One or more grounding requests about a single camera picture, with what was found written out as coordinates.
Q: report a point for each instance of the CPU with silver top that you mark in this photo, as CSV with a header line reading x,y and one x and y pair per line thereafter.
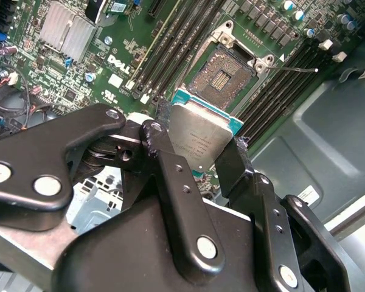
x,y
197,134

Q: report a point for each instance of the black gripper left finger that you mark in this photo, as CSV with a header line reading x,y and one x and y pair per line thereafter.
x,y
48,146

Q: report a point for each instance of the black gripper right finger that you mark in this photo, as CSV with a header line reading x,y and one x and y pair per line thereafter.
x,y
267,213

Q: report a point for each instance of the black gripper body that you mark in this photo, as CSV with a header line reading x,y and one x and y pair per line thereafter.
x,y
124,258

